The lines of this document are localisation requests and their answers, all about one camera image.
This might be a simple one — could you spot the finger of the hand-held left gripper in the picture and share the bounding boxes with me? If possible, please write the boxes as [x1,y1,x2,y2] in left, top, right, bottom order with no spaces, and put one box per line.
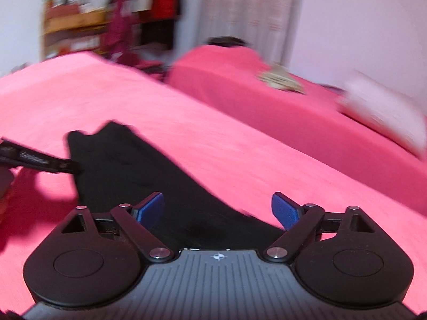
[0,138,81,176]

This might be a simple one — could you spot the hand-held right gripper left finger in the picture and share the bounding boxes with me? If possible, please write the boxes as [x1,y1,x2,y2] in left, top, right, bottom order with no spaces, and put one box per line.
[60,192,175,262]

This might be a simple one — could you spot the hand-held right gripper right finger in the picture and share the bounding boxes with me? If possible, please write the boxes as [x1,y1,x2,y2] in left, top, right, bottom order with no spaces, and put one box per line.
[262,192,381,262]

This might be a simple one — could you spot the black knit pants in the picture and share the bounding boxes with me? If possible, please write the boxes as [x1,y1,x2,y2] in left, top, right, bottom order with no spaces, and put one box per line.
[67,121,285,251]

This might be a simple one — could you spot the pink fleece blanket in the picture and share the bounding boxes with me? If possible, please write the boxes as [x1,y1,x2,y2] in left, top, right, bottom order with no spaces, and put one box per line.
[0,52,427,315]

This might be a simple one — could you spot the bed with pink cover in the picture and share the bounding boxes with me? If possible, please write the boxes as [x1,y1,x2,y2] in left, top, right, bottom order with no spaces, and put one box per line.
[167,44,427,207]

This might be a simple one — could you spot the beige crumpled cloth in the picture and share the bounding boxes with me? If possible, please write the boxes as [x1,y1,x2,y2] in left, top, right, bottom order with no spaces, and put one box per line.
[258,64,307,94]

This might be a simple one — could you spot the pale pink pillow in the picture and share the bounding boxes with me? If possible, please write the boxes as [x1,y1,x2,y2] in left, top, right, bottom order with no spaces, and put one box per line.
[336,71,427,159]

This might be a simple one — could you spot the wooden shelf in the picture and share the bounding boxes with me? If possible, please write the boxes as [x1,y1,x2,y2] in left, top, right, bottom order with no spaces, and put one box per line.
[41,0,112,61]

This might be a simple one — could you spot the magenta hanging garment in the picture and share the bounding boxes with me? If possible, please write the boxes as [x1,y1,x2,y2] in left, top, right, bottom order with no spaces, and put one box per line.
[102,0,142,64]

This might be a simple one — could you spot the dark crumpled cloth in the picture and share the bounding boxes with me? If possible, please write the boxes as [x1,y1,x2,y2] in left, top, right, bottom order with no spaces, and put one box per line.
[206,36,248,49]

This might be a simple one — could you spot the pale patterned curtain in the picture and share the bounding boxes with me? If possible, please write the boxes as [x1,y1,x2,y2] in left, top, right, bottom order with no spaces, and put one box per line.
[199,0,298,67]

